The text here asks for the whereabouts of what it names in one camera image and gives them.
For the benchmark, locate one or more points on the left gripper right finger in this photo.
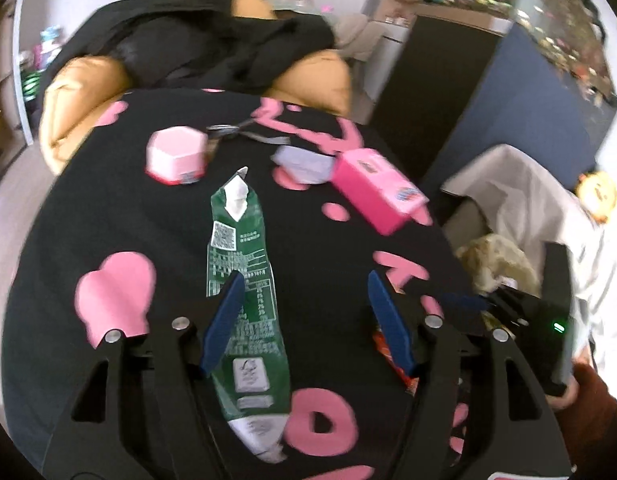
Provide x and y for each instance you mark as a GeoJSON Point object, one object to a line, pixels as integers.
{"type": "Point", "coordinates": [478, 411]}

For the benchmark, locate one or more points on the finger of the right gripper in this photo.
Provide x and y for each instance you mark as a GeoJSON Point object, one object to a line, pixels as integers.
{"type": "Point", "coordinates": [452, 301]}

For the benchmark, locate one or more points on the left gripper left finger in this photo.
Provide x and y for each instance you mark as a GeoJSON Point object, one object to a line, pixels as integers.
{"type": "Point", "coordinates": [134, 413]}

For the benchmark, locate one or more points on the red snack packet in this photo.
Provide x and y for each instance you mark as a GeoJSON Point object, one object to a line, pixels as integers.
{"type": "Point", "coordinates": [383, 348]}

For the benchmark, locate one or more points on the green white snack bag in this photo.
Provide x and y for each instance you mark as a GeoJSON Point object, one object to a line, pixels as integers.
{"type": "Point", "coordinates": [252, 381]}

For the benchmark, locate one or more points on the clear plastic jelly cup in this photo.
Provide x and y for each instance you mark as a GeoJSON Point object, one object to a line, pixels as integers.
{"type": "Point", "coordinates": [304, 166]}

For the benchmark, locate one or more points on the yellow lined trash bin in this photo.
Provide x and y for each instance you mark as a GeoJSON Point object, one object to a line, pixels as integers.
{"type": "Point", "coordinates": [493, 261]}

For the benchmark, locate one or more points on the person's right hand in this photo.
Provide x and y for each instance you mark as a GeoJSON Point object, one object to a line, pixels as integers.
{"type": "Point", "coordinates": [560, 403]}

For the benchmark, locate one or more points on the white cloth covered armchair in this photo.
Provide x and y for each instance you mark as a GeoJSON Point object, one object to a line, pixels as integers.
{"type": "Point", "coordinates": [523, 201]}

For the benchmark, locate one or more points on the pink toy box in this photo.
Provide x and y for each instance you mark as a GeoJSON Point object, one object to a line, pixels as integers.
{"type": "Point", "coordinates": [377, 189]}

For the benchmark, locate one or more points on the yellow duck plush toy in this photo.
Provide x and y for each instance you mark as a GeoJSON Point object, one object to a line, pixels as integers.
{"type": "Point", "coordinates": [597, 194]}

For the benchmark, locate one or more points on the black pink printed tablecloth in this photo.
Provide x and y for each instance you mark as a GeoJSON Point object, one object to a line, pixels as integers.
{"type": "Point", "coordinates": [199, 295]}

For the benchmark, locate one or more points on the pink hexagonal container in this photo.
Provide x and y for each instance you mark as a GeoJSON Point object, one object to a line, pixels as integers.
{"type": "Point", "coordinates": [175, 155]}

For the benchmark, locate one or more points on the beige dining chair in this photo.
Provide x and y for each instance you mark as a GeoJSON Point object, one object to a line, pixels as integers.
{"type": "Point", "coordinates": [357, 38]}

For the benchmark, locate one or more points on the grey ribbon strip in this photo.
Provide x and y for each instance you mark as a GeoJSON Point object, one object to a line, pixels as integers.
{"type": "Point", "coordinates": [228, 131]}

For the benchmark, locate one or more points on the white display shelf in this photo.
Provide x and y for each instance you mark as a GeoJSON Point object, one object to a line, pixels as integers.
{"type": "Point", "coordinates": [15, 129]}

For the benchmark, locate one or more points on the glass fish tank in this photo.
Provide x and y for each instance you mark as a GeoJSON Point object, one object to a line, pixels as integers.
{"type": "Point", "coordinates": [570, 35]}

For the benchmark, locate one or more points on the orange beanbag sofa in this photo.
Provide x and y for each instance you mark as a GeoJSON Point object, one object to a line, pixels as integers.
{"type": "Point", "coordinates": [87, 87]}

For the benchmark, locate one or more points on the black jacket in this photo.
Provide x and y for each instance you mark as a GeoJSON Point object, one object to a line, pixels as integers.
{"type": "Point", "coordinates": [194, 44]}

